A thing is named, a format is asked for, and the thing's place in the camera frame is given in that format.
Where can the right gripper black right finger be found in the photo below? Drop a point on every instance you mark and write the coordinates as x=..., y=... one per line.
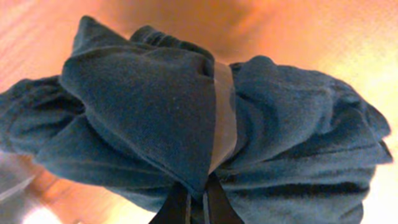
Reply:
x=216, y=206

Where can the navy blue cloth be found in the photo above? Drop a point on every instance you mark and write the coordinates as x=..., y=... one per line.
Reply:
x=138, y=115

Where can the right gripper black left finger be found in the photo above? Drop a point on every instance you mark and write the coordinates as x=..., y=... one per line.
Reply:
x=176, y=209

